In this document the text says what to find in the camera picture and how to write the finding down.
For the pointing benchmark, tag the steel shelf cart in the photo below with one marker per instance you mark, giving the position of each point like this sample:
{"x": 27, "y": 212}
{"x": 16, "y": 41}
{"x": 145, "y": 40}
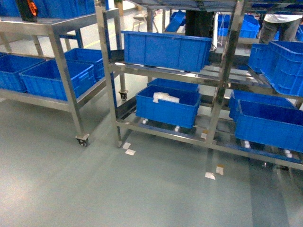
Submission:
{"x": 54, "y": 29}

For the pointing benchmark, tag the white bag in crate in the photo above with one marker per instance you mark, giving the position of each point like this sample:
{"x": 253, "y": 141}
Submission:
{"x": 164, "y": 97}

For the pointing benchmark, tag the blue crate lower rack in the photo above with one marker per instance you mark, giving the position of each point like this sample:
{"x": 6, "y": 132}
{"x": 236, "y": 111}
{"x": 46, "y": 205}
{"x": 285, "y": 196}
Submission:
{"x": 181, "y": 114}

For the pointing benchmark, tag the blue crate rack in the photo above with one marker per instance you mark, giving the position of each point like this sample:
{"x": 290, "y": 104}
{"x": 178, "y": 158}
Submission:
{"x": 179, "y": 52}
{"x": 181, "y": 114}

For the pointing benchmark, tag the steel flow rack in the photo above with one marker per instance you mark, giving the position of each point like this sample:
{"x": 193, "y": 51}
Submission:
{"x": 217, "y": 102}

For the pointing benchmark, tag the blue crate upper rack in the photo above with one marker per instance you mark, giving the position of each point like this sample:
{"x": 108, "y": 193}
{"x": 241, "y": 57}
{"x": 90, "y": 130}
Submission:
{"x": 179, "y": 52}

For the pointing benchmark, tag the blue crate on cart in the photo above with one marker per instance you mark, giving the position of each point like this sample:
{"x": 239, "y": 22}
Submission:
{"x": 45, "y": 80}
{"x": 10, "y": 68}

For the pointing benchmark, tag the blue crate lower right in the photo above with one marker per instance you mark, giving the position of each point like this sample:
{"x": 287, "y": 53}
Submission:
{"x": 269, "y": 125}

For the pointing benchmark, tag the blue crate upper right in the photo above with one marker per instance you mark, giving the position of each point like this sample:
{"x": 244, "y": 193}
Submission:
{"x": 283, "y": 67}

